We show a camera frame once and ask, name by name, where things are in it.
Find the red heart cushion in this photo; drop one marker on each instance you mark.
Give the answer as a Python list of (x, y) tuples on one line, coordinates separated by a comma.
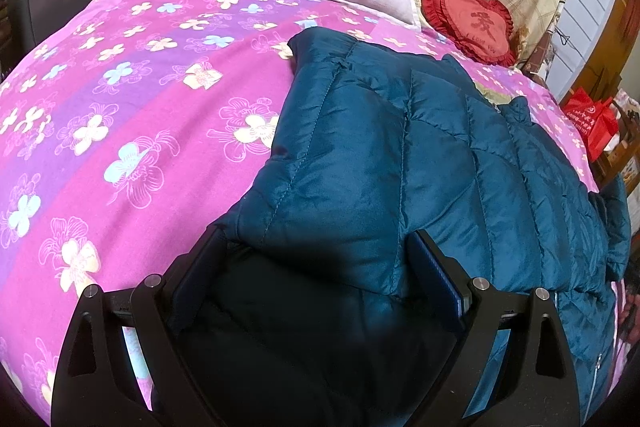
[(470, 19)]

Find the teal puffer jacket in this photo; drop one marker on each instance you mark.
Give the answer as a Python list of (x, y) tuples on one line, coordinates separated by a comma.
[(400, 147)]

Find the red gift bag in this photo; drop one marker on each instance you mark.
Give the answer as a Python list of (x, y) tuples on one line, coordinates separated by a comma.
[(592, 122)]

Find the pink floral bed sheet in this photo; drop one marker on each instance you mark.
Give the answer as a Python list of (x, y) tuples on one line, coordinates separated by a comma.
[(125, 117)]

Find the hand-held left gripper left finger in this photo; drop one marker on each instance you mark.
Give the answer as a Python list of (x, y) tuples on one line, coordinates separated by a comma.
[(196, 257)]

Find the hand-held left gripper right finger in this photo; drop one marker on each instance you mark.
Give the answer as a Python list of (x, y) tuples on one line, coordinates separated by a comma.
[(441, 272)]

